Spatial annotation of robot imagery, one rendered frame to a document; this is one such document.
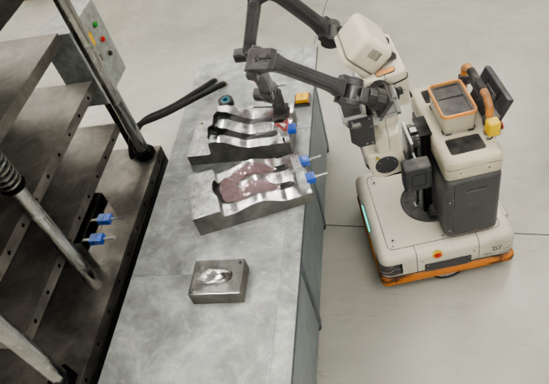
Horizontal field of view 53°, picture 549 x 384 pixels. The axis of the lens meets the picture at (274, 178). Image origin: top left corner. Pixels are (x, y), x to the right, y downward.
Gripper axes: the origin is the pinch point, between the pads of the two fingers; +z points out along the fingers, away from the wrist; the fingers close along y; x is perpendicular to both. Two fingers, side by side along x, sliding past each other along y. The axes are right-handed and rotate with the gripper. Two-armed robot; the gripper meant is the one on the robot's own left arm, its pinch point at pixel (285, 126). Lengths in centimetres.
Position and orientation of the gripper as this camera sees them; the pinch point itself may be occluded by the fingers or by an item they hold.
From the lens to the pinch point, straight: 247.7
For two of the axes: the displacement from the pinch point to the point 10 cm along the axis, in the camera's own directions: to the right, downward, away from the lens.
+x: 9.6, -0.9, -2.5
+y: -1.0, 7.3, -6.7
